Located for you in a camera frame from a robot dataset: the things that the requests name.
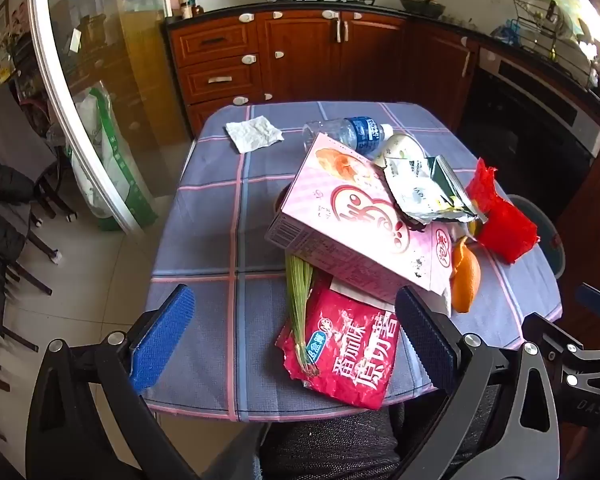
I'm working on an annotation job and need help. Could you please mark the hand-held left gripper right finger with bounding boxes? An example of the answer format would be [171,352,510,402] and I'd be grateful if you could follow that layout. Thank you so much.
[394,285,561,480]

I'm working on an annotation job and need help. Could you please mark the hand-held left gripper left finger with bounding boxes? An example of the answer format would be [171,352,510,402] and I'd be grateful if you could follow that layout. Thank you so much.
[32,284,201,480]

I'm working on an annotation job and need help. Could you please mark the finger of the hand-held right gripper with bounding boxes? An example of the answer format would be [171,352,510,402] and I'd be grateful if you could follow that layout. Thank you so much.
[575,282,600,318]
[522,312,600,426]

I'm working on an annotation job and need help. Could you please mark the red chip packet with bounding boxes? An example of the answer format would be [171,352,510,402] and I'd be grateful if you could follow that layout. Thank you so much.
[275,277,401,411]

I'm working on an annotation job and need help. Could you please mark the grey trash bin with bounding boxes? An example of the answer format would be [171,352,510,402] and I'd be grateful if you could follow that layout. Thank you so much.
[505,194,566,278]

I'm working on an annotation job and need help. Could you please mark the green corn husk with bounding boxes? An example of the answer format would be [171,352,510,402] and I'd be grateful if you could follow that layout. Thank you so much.
[285,254,321,378]

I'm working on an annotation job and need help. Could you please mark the orange peel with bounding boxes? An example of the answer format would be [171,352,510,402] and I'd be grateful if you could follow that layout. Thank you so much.
[450,235,482,314]

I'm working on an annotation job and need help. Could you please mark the red plastic bag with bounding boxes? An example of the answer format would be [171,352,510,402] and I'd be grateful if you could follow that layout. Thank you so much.
[466,157,540,265]

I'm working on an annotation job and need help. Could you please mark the person's grey trousers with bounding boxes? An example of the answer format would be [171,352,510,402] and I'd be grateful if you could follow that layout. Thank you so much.
[202,402,501,480]

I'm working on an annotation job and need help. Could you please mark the pink cardboard box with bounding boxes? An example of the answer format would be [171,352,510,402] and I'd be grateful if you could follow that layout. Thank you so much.
[265,132,453,316]

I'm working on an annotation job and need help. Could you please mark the silver green snack wrapper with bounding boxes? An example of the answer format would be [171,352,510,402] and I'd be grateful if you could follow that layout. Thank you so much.
[384,155,488,233]

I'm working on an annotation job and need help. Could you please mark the blue plaid tablecloth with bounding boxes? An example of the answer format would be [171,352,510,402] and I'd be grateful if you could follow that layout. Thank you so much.
[142,101,563,423]

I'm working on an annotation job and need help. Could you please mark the brown coconut shell bowl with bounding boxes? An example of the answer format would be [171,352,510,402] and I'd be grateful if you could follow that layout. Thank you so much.
[274,182,296,216]

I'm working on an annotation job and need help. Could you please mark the dark chair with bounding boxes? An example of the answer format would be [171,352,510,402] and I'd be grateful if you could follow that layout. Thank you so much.
[27,162,78,226]

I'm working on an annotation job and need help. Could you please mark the green white sack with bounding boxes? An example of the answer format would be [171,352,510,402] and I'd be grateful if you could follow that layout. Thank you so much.
[67,87,158,231]

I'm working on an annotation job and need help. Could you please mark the white paper cup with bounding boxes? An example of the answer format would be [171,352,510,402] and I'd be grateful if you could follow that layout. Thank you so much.
[375,132,428,168]

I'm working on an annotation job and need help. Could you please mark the built-in black oven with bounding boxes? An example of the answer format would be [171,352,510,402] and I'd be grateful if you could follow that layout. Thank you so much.
[457,47,600,221]

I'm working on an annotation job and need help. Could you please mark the black jacket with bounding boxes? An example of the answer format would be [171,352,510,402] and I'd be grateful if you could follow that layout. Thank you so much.
[0,152,36,341]

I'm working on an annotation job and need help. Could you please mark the clear plastic water bottle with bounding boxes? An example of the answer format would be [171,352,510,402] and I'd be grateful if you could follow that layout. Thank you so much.
[302,116,395,157]

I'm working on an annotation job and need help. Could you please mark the flat white paper napkin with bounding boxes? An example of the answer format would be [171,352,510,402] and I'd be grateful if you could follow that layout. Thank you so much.
[225,116,284,154]

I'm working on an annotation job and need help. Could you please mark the white framed glass door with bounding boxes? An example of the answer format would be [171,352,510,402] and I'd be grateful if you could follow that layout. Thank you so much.
[27,0,191,233]

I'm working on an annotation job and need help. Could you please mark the dark wok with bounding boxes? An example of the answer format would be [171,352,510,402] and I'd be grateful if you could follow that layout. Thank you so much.
[399,0,447,17]

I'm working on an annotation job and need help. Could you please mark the white cabinet safety locks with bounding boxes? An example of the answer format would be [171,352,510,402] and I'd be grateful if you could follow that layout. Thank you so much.
[232,7,473,106]

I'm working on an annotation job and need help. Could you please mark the wire dish rack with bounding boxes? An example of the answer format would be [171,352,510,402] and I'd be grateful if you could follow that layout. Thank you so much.
[510,0,600,91]

